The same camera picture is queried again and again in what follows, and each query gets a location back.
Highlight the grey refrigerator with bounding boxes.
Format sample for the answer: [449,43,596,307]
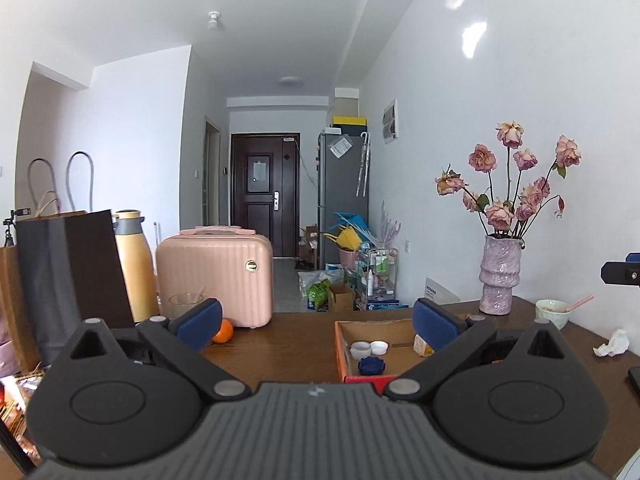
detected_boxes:
[318,131,371,271]

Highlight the pale green bowl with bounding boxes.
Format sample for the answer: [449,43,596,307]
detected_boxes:
[535,299,572,331]

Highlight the white sign board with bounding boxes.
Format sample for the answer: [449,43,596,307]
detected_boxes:
[425,276,458,306]

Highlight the crumpled white tissue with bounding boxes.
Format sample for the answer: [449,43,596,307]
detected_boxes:
[593,329,630,358]

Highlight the yellow thermos jug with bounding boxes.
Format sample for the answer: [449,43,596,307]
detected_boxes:
[111,210,160,323]

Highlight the small brown cardboard box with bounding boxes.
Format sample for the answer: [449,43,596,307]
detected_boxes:
[327,285,356,313]

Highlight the purple ceramic vase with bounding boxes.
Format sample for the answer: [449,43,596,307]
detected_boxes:
[479,234,523,316]

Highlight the black paper bag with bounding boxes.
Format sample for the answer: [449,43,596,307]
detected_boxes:
[16,152,136,367]

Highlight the metal trolley rack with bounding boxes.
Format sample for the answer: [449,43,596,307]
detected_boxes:
[357,247,399,311]

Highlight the pink suitcase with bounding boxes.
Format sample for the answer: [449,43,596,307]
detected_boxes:
[155,227,274,330]

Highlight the blue and yellow pile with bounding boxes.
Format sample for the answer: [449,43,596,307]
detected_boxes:
[325,211,373,253]

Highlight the dried pink roses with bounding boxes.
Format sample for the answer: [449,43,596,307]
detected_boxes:
[435,121,582,241]

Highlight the dark wooden entrance door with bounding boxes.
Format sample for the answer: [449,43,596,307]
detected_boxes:
[231,133,301,261]

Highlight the clear folded umbrella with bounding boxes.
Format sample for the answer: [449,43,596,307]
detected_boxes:
[356,131,372,197]

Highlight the black tripod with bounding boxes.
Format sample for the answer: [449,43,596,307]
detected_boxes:
[2,207,32,247]

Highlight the red cardboard box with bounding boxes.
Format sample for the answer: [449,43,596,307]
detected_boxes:
[334,312,506,397]

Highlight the pink spoon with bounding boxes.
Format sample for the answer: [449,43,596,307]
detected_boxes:
[562,294,595,313]

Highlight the green plastic bag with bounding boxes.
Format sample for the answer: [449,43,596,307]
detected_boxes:
[306,280,332,311]

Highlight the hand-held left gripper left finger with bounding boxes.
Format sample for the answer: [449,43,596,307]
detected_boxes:
[55,298,251,402]

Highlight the clear drinking glass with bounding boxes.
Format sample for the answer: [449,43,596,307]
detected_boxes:
[168,292,206,320]

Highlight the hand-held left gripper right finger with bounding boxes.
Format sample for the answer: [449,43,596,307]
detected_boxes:
[384,297,583,402]

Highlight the grey interior door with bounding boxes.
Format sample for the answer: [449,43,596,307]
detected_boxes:
[203,116,222,226]

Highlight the purple dried grass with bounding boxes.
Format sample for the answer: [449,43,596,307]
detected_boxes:
[377,202,403,251]

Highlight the brown paper bag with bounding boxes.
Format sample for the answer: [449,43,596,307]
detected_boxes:
[0,191,61,376]

